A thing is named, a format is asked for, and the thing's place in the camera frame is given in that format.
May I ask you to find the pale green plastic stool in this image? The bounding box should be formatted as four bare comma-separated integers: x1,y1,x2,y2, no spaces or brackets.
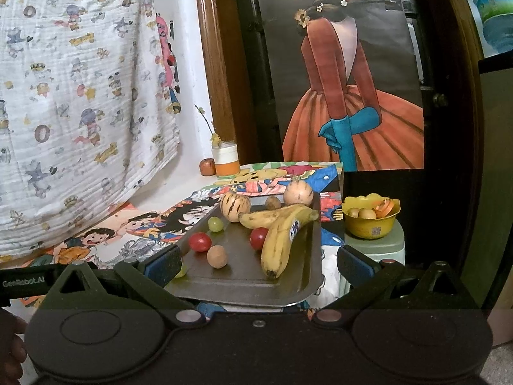
337,217,406,290

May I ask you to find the blue label plastic bottle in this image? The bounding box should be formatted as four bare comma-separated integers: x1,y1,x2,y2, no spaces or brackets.
457,0,513,55

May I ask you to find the wall poster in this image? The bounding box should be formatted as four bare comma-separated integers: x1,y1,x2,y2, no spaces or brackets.
252,0,425,172

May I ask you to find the banana with sticker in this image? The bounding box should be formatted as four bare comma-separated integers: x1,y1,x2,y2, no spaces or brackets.
260,205,320,280

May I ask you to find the yellow scalloped bowl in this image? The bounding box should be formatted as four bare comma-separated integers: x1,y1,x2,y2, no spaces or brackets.
342,193,402,240

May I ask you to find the pink cartoon wall hanging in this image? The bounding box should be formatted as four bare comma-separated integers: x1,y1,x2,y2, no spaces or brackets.
156,14,182,115

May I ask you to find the red cherry tomato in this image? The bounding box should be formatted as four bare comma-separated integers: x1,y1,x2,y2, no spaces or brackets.
249,227,270,250
188,233,212,252

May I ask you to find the white cartoon printed blanket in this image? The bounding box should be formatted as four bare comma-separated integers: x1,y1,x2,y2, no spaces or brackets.
0,0,182,266

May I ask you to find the dark door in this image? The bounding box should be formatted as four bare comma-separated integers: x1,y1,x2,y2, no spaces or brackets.
232,0,484,265

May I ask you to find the striped tan round fruit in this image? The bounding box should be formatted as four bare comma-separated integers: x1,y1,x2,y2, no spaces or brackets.
220,192,252,223

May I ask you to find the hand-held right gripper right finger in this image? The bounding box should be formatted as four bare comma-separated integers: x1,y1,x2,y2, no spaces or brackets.
311,244,467,325

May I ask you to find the grey metal tray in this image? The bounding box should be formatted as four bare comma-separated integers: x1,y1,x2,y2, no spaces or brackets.
164,190,324,308

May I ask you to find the brown wooden door frame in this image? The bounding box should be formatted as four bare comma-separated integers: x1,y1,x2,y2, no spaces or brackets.
193,0,262,165

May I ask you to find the pale peach round fruit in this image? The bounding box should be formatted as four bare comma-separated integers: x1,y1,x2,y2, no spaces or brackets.
284,180,314,206

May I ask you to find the colourful cartoon tablecloth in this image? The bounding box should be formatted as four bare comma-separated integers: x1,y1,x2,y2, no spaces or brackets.
20,161,345,314

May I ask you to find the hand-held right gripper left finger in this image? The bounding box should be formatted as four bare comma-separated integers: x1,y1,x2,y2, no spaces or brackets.
48,244,206,326

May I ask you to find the person's left hand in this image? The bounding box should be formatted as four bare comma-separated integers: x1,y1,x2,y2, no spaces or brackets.
0,309,27,382

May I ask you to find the white and orange jar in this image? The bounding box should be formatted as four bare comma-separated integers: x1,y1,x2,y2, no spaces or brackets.
212,141,240,177

